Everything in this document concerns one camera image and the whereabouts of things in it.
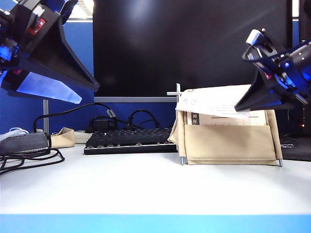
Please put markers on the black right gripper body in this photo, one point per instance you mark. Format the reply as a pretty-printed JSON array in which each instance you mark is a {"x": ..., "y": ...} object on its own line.
[{"x": 286, "y": 72}]

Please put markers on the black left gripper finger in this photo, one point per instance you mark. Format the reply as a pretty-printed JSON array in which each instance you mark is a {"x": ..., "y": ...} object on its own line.
[
  {"x": 60, "y": 60},
  {"x": 43, "y": 88}
]

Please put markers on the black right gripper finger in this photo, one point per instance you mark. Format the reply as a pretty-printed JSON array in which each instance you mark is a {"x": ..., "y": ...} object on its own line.
[
  {"x": 257, "y": 94},
  {"x": 281, "y": 104}
]

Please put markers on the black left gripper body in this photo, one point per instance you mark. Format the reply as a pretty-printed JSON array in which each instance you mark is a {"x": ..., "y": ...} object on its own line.
[{"x": 22, "y": 29}]

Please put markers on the white calendar page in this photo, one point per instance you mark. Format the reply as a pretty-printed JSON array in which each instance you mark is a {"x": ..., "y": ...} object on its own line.
[{"x": 213, "y": 102}]

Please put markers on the beige fabric calendar stand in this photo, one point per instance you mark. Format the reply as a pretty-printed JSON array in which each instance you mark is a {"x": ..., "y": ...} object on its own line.
[{"x": 226, "y": 143}]

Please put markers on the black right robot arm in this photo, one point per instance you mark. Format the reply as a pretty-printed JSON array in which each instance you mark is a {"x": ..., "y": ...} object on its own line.
[{"x": 303, "y": 54}]

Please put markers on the black mouse pad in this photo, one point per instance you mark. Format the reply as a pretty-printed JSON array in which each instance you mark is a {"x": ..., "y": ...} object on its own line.
[{"x": 296, "y": 150}]

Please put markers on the beige cloth pouch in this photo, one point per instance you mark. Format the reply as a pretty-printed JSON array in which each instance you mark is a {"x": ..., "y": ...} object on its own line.
[{"x": 64, "y": 138}]

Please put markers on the black HSO monitor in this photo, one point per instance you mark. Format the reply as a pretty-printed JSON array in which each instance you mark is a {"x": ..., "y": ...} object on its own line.
[{"x": 305, "y": 19}]

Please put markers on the grey power adapter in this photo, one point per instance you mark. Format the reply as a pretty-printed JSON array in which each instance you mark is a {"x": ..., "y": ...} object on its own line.
[{"x": 24, "y": 143}]

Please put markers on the white power strip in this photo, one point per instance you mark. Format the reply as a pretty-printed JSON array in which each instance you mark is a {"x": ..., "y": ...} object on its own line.
[{"x": 81, "y": 137}]

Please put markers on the black plug block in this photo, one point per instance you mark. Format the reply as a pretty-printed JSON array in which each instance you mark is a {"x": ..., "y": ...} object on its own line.
[{"x": 100, "y": 125}]

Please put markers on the black AOC monitor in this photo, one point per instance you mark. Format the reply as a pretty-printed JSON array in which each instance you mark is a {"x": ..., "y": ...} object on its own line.
[{"x": 170, "y": 48}]

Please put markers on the black computer keyboard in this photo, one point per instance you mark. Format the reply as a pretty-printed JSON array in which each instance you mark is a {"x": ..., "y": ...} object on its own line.
[{"x": 131, "y": 142}]

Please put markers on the grey aluminium partition post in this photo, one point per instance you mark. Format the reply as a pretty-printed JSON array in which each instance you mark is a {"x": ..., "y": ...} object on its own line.
[{"x": 46, "y": 116}]

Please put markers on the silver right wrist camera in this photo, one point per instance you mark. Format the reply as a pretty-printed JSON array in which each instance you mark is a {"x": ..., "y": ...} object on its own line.
[{"x": 255, "y": 37}]

